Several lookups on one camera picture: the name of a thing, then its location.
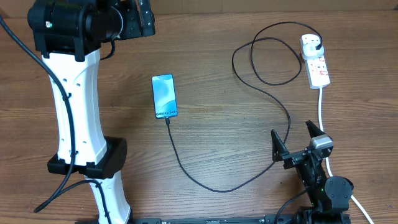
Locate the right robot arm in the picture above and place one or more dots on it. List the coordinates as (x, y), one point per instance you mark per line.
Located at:
(329, 196)

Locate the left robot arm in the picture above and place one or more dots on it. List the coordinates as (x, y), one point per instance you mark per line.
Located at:
(69, 35)

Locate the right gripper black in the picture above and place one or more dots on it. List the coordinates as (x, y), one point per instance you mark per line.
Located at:
(292, 158)

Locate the Samsung Galaxy smartphone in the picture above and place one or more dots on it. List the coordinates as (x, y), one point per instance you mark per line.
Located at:
(165, 101)

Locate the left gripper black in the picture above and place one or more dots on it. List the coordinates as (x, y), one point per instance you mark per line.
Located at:
(133, 9)

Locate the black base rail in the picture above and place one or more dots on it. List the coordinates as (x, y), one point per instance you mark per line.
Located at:
(267, 219)

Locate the white charger plug adapter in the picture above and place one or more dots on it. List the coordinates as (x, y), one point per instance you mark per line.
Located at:
(310, 51)

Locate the white power strip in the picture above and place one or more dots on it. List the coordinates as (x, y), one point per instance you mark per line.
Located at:
(317, 71)

